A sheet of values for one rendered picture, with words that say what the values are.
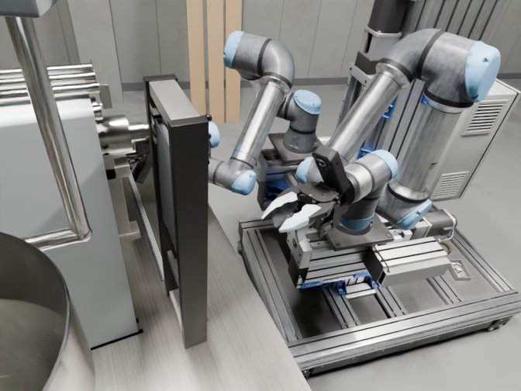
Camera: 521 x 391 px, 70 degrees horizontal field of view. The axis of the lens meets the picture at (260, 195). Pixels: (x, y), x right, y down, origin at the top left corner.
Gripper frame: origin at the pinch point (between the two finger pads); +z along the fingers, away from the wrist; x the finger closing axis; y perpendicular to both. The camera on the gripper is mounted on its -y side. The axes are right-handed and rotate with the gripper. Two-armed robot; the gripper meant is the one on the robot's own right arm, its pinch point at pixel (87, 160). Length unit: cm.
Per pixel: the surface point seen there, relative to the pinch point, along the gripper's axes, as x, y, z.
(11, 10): 65, 52, 2
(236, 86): -197, -77, -129
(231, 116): -192, -103, -124
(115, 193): 11.3, -3.5, -4.4
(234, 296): 41, -19, -25
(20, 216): 41.3, 19.4, 10.2
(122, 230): 11.2, -16.6, -4.5
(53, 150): 62, 42, 2
